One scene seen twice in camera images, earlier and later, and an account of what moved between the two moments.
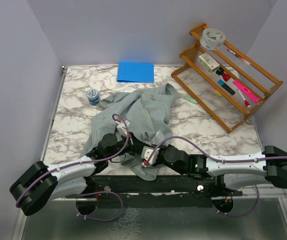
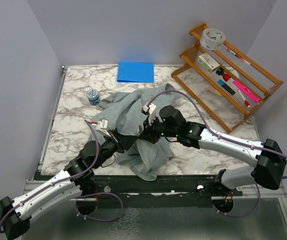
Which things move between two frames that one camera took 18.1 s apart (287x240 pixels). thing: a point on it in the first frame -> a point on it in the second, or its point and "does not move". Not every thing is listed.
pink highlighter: x=253 y=95 does not move
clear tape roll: x=212 y=38 does not move
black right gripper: x=157 y=161 -> x=148 y=133
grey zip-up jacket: x=130 y=127 does not move
